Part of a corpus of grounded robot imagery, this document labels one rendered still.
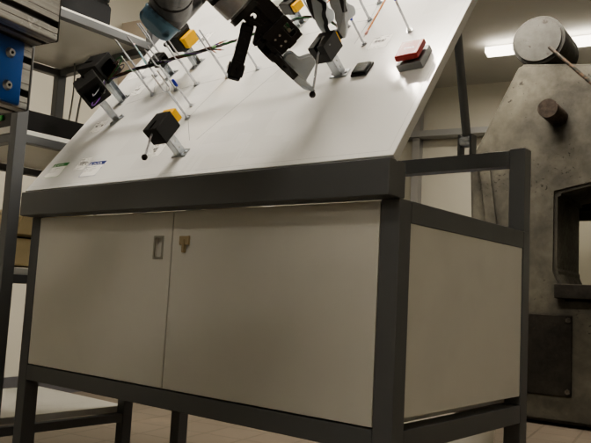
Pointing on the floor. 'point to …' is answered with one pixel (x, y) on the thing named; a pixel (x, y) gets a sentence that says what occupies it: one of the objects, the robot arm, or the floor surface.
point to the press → (548, 212)
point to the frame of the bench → (331, 431)
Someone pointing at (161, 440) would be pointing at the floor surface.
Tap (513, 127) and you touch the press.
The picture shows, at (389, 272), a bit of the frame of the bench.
